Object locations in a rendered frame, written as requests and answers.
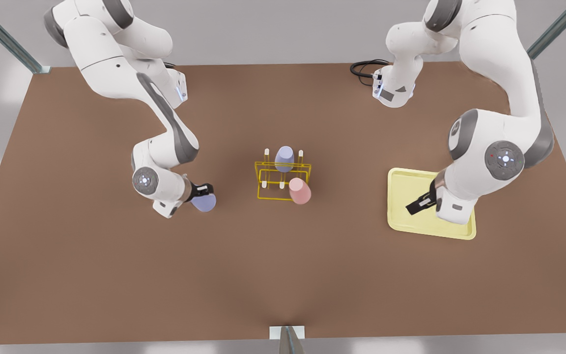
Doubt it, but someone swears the lavender cup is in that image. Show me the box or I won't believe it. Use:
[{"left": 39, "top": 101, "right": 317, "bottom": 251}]
[
  {"left": 275, "top": 146, "right": 295, "bottom": 173},
  {"left": 191, "top": 193, "right": 217, "bottom": 213}
]

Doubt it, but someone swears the pink cup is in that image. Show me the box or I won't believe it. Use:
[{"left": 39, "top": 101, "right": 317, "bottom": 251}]
[{"left": 289, "top": 177, "right": 312, "bottom": 205}]

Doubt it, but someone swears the pale yellow tray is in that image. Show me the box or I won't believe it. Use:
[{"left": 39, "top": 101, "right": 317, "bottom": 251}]
[{"left": 387, "top": 168, "right": 477, "bottom": 240}]

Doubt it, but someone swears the yellow wire cup rack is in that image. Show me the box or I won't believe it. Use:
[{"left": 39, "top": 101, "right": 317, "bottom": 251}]
[{"left": 255, "top": 148, "right": 312, "bottom": 201}]

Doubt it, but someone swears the silver frame post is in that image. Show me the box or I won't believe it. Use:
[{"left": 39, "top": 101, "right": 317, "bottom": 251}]
[
  {"left": 527, "top": 0, "right": 566, "bottom": 60},
  {"left": 270, "top": 325, "right": 306, "bottom": 354},
  {"left": 0, "top": 0, "right": 51, "bottom": 74}
]

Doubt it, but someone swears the black cable loop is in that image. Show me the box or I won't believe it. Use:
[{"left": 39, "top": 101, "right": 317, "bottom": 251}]
[{"left": 350, "top": 59, "right": 393, "bottom": 87}]

